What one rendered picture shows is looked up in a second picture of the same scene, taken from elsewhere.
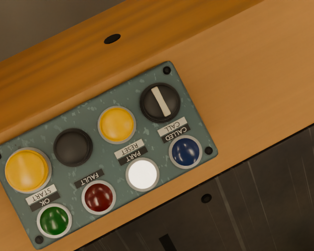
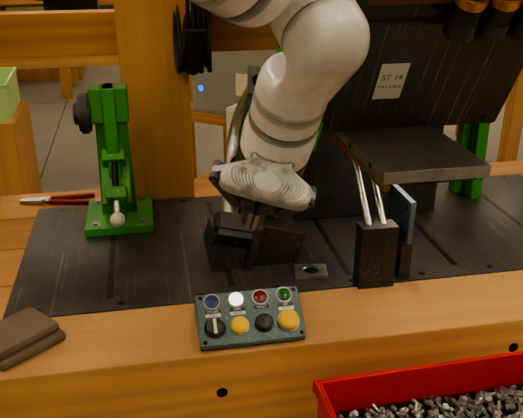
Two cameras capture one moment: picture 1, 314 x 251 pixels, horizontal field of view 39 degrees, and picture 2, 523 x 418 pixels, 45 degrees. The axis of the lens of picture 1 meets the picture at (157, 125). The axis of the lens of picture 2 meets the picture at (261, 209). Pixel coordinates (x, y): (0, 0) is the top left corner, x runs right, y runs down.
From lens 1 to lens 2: 0.62 m
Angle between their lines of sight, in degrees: 34
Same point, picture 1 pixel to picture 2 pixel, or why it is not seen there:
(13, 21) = not seen: outside the picture
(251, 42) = (149, 349)
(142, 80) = (219, 342)
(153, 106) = (219, 324)
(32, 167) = (285, 318)
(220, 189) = (190, 296)
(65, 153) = (268, 318)
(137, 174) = (238, 299)
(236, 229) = (188, 277)
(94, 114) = (248, 334)
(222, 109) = (177, 328)
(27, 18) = not seen: outside the picture
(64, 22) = not seen: outside the picture
